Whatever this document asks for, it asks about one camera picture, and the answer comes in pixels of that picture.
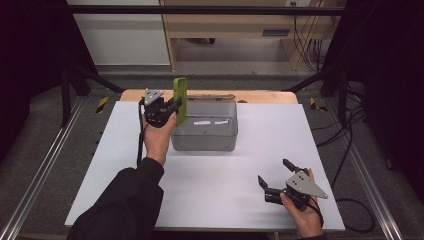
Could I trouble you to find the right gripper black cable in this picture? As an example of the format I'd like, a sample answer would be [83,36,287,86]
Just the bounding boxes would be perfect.
[309,194,376,234]

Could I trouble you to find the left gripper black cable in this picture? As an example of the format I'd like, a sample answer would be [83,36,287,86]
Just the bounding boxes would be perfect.
[136,98,150,168]

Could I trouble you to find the black floor cables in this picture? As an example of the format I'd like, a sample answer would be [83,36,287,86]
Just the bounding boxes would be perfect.
[314,83,368,181]

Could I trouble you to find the bundle of hanging cables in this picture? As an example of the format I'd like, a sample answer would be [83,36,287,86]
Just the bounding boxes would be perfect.
[290,1,334,72]

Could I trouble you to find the person's right hand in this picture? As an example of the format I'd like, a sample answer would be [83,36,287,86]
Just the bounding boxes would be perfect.
[279,168,324,238]

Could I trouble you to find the wooden table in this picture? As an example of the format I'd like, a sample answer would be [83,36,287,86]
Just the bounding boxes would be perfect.
[119,89,299,105]

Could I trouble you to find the person's left hand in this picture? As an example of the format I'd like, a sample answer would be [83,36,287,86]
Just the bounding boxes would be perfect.
[142,111,178,167]

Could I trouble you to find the aluminium floor rail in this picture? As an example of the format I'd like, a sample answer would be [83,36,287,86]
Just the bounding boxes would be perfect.
[324,99,405,240]
[0,96,86,240]

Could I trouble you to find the green phone case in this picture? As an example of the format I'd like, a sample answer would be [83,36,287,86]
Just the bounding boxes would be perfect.
[172,77,189,128]

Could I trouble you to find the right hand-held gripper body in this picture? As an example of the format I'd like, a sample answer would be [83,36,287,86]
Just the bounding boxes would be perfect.
[264,169,329,213]

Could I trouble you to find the clear grey plastic box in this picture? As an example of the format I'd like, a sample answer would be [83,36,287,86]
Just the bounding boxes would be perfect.
[170,93,239,153]

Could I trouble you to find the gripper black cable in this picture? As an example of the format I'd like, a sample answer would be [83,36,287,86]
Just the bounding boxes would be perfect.
[136,98,150,168]
[309,194,376,234]

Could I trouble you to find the white table board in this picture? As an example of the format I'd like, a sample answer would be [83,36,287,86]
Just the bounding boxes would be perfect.
[64,100,346,232]

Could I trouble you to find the white cabinet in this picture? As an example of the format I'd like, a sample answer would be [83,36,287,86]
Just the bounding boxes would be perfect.
[66,0,171,66]

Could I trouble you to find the light wooden desk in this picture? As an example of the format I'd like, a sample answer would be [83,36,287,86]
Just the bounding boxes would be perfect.
[159,0,348,72]

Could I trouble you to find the black metal stand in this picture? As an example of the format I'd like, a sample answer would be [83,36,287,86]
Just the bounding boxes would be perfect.
[59,63,125,128]
[283,64,350,125]

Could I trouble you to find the black horizontal frame bar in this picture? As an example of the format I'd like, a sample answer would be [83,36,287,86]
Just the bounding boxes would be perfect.
[64,4,348,16]

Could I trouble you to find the black curtain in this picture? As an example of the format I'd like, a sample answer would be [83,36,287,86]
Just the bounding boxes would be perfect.
[0,0,98,163]
[324,0,424,196]

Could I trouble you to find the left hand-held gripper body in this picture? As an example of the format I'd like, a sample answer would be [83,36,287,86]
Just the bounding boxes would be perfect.
[141,88,175,129]

